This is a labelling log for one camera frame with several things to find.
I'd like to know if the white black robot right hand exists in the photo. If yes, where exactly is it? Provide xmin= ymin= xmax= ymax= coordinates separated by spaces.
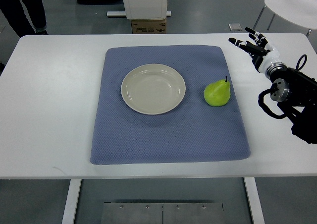
xmin=228 ymin=27 xmax=279 ymax=73

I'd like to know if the green pear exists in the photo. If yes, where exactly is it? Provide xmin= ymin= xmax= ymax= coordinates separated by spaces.
xmin=204 ymin=76 xmax=231 ymax=107

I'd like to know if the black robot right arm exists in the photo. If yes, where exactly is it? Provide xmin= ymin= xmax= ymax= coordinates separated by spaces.
xmin=258 ymin=63 xmax=317 ymax=144

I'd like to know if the grey floor outlet plate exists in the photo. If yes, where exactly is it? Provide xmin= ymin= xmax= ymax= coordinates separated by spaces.
xmin=228 ymin=23 xmax=242 ymax=31

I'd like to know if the beige round plate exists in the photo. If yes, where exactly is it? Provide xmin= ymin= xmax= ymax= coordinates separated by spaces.
xmin=121 ymin=64 xmax=186 ymax=115

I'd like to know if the white chair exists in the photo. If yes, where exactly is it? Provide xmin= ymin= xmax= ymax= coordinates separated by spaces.
xmin=253 ymin=0 xmax=317 ymax=36

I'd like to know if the blue textured mat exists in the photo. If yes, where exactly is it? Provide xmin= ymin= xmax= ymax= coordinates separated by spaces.
xmin=90 ymin=45 xmax=251 ymax=165

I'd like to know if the brown cardboard box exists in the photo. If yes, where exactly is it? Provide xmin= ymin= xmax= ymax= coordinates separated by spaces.
xmin=131 ymin=18 xmax=167 ymax=34

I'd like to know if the white cabinet on stand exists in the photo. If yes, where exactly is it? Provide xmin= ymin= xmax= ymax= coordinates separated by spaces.
xmin=106 ymin=0 xmax=171 ymax=20

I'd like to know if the black looped cable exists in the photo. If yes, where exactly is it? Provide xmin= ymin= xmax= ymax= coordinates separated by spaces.
xmin=296 ymin=54 xmax=308 ymax=72

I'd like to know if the metal base plate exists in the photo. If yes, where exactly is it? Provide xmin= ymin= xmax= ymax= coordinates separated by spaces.
xmin=101 ymin=202 xmax=225 ymax=224

